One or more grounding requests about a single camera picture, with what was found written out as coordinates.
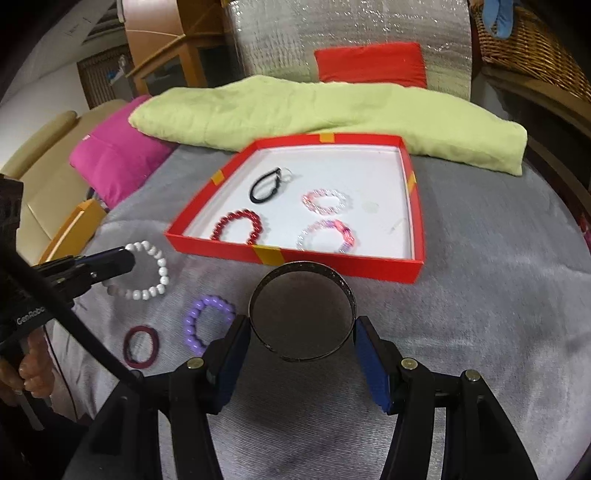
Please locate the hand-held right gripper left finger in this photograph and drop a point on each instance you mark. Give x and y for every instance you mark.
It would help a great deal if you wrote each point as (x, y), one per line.
(229, 369)

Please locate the magenta pillow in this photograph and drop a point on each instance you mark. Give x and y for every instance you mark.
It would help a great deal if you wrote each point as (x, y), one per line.
(120, 152)

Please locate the beige leather sofa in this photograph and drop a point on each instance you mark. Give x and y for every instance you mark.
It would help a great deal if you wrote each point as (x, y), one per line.
(41, 157)

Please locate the grey blanket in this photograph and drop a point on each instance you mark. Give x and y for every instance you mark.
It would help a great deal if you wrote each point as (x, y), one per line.
(485, 323)

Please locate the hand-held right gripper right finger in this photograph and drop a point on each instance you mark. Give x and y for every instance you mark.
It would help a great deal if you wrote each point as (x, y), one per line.
(373, 364)

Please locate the red shallow box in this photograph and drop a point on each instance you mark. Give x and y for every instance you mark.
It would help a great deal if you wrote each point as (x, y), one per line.
(351, 170)

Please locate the green folded blanket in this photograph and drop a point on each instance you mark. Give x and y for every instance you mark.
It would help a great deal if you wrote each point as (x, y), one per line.
(323, 115)

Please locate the blue cloth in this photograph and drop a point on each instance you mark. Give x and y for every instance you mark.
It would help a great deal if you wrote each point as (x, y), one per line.
(498, 16)

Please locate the red pillow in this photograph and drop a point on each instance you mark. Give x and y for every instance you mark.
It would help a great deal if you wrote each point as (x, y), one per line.
(369, 64)

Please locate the wooden cabinet pillar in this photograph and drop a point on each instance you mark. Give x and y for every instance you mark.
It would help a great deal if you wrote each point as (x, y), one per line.
(180, 41)

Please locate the brown curtain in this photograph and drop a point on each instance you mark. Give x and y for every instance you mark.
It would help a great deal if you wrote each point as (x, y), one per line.
(99, 78)

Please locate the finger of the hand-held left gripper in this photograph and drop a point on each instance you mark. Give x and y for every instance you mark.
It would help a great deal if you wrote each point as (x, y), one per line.
(111, 264)

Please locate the wicker basket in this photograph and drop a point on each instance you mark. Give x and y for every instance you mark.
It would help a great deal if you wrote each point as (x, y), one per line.
(535, 41)

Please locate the person's left hand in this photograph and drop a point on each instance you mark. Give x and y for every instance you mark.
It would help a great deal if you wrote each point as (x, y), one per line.
(34, 369)

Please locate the silver foil mat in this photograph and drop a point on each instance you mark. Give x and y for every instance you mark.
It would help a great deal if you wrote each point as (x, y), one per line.
(286, 37)

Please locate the wooden bench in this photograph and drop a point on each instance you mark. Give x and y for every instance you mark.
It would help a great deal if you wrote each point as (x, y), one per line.
(554, 120)

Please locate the metal bangle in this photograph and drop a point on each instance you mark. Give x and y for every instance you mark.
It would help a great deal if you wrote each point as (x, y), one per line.
(302, 266)

